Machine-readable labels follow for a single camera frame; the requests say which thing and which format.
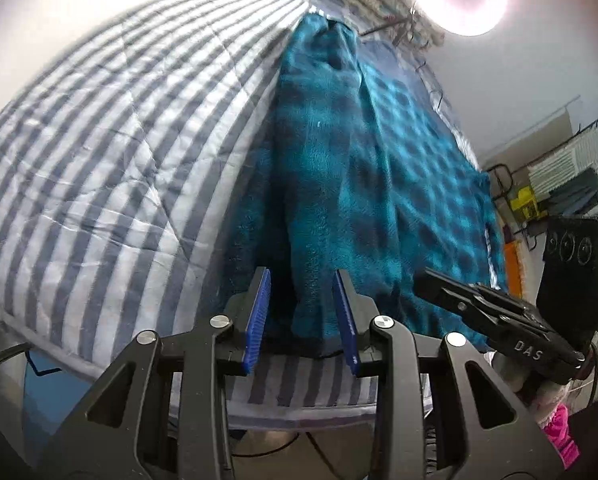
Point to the dark hanging clothes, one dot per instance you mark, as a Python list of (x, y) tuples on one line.
[(579, 195)]

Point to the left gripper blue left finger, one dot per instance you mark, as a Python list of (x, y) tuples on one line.
[(257, 309)]

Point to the teal plaid fleece jacket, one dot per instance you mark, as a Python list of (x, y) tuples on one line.
[(354, 172)]

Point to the yellow box on rack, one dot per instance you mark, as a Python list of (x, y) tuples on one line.
[(525, 207)]

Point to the striped white hanging towel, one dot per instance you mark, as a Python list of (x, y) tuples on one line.
[(565, 163)]

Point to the black metal clothes rack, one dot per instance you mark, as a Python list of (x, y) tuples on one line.
[(509, 171)]

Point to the orange bench with white cover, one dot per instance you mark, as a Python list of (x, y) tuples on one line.
[(513, 268)]

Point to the grey striped quilt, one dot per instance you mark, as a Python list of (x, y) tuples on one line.
[(118, 165)]

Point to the black mini tripod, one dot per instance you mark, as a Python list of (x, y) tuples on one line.
[(409, 29)]

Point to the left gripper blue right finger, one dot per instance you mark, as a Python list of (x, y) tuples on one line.
[(345, 303)]

